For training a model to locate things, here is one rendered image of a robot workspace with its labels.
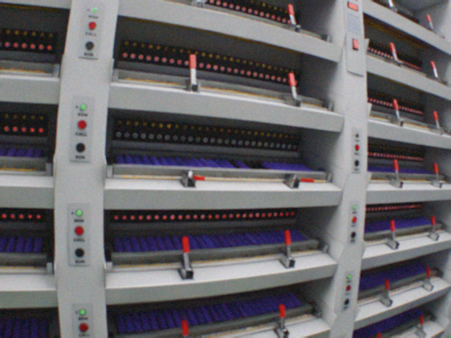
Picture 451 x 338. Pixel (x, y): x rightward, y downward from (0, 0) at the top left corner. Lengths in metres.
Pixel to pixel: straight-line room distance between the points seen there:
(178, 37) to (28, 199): 0.58
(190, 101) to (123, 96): 0.14
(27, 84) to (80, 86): 0.10
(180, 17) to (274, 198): 0.46
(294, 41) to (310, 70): 0.22
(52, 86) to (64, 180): 0.18
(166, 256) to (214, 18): 0.55
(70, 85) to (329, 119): 0.63
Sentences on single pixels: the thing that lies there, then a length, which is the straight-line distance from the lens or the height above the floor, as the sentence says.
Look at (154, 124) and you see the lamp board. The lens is 0.84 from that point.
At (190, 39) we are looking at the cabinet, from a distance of 0.98.
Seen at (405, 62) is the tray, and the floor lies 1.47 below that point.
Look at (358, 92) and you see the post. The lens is 1.01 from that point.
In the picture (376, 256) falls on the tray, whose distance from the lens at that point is 1.09.
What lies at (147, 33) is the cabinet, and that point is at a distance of 0.95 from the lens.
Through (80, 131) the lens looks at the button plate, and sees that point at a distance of 0.66.
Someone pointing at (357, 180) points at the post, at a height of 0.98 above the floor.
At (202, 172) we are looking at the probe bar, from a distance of 0.76.
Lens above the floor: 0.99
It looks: level
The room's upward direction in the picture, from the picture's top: 2 degrees clockwise
